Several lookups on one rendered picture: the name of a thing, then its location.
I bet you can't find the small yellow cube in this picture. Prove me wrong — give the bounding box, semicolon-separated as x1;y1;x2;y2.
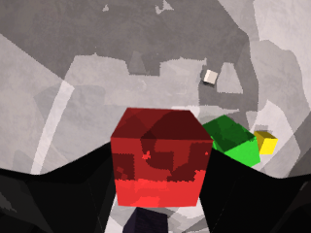
254;131;277;154

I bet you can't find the red block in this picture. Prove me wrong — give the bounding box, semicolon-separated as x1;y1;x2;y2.
112;108;214;207

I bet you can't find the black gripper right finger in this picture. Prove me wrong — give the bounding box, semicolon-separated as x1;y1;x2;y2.
198;148;311;233

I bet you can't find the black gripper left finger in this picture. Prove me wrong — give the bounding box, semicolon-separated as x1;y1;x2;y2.
0;141;117;233

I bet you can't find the small white block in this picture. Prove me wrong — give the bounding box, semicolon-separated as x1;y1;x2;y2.
201;70;218;84

